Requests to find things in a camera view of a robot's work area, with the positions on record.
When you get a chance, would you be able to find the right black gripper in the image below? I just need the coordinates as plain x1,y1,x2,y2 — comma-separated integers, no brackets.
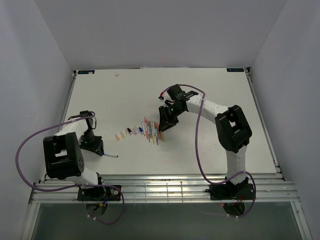
158,104,185,132

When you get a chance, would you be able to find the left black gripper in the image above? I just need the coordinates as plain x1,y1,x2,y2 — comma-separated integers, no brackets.
79,129,104,156

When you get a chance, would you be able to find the grey silver pen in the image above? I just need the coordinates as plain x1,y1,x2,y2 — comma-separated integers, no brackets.
148,120,153,142

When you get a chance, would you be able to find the red pen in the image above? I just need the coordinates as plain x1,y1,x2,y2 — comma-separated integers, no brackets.
143,116,150,141

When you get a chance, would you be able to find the orange pen cap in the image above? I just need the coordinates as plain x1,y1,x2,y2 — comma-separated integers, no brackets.
115,134,121,141

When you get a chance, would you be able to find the blue capped white pen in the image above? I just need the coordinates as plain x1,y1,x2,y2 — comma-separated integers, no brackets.
141,121,146,136

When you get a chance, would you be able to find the pink clear pen cap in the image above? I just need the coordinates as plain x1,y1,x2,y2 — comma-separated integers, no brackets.
132,127,138,135

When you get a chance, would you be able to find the yellow green pen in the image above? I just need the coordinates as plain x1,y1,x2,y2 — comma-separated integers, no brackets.
159,132,165,142

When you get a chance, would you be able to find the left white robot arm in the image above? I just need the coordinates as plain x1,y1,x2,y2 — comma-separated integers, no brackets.
43,110,106,200

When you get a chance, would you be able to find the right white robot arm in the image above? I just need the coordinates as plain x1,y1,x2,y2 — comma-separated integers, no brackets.
158,84,254,200

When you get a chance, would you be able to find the left blue corner label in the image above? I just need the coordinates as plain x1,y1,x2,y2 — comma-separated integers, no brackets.
77,70,95,75

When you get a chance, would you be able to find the blue corner label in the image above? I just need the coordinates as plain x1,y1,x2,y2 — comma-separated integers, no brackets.
77,70,95,75
226,68,245,73

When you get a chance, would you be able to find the right blue corner label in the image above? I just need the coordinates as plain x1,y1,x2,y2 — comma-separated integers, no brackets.
226,68,245,73

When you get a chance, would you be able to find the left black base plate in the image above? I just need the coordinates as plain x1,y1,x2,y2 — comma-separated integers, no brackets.
76,185,122,202

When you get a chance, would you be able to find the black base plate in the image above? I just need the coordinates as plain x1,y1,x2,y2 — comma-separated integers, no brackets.
204,183,256,201
76,185,122,202

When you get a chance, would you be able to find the aluminium rail frame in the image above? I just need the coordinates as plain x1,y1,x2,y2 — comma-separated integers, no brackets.
29,172,300,204

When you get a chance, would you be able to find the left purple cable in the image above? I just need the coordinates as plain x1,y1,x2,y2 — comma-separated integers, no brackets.
15,110,125,225

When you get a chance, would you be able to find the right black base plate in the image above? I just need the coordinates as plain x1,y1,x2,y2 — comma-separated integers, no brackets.
204,183,256,201

